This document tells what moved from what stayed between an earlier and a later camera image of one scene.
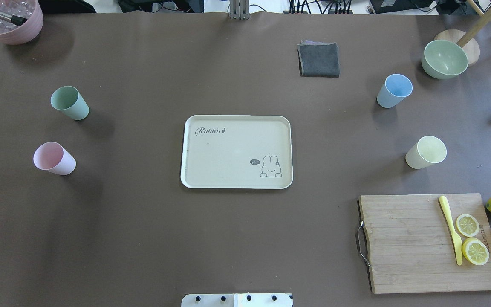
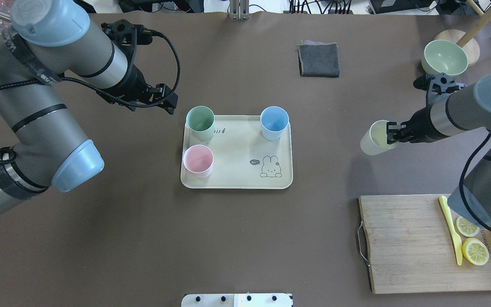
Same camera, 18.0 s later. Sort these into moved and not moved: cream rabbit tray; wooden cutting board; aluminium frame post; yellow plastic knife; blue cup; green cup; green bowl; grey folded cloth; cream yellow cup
Moved: cream yellow cup; green cup; blue cup
Not moved: cream rabbit tray; grey folded cloth; aluminium frame post; green bowl; yellow plastic knife; wooden cutting board
